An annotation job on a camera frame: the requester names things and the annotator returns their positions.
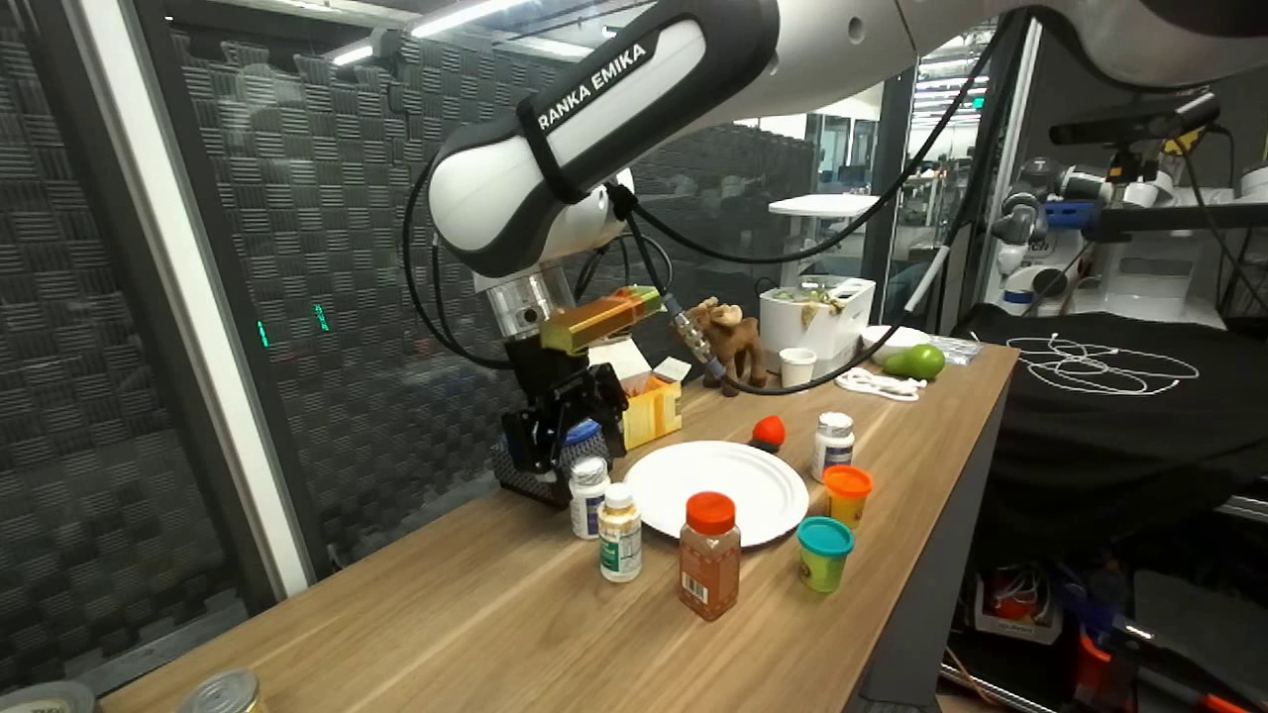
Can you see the white paper plate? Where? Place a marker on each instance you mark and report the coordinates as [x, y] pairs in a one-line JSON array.
[[715, 489]]

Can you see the green toy pear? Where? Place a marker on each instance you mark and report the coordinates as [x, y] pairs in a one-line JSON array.
[[918, 364]]

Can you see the orange lid dough can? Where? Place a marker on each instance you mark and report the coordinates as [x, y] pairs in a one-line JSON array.
[[844, 485]]

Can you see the yellow open carton box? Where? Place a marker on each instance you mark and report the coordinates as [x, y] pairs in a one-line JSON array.
[[650, 410]]

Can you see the blue sponge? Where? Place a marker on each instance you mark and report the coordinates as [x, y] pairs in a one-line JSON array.
[[585, 436]]

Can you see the white-capped brown spice jar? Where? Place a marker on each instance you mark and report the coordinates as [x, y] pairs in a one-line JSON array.
[[621, 542]]

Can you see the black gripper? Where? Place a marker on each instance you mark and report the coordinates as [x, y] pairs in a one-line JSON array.
[[547, 381]]

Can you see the white paper cup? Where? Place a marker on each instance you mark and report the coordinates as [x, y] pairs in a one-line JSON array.
[[796, 369]]

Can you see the white tray top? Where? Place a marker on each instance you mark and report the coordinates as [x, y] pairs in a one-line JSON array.
[[831, 204]]

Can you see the white background machine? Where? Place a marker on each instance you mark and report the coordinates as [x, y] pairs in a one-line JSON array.
[[1042, 271]]

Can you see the white window frame post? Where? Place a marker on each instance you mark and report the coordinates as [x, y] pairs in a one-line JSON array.
[[194, 292]]

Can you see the red tomato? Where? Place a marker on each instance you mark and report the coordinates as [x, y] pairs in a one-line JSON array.
[[770, 432]]

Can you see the spice jar red lid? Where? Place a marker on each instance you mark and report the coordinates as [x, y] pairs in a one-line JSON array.
[[712, 567]]

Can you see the dark grey patterned box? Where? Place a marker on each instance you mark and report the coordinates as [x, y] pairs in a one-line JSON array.
[[536, 485]]

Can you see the white crumpled cloth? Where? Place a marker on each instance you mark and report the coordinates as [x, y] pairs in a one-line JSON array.
[[874, 388]]

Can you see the teal lid dough can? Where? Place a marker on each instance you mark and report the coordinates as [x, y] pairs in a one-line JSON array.
[[824, 546]]

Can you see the tan wrist camera block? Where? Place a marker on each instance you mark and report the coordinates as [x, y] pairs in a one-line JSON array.
[[600, 320]]

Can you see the orange plastic object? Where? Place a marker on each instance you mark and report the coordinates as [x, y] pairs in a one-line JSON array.
[[1096, 660]]

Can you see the black covered table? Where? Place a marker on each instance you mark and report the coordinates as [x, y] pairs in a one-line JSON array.
[[1161, 436]]

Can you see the black vertical post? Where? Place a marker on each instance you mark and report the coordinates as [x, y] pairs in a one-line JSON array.
[[898, 162]]

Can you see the white bowl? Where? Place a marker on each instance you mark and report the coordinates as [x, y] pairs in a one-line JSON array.
[[880, 340]]

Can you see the brown moose plush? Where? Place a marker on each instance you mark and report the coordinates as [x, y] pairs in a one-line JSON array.
[[737, 345]]

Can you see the white pill bottle blue label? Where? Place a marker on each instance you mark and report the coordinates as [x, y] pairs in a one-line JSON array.
[[833, 447], [589, 501]]

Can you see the white plastic container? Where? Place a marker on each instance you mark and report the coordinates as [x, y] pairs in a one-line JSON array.
[[819, 320]]

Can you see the metal tin can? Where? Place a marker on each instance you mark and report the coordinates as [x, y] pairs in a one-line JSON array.
[[45, 698], [225, 696]]

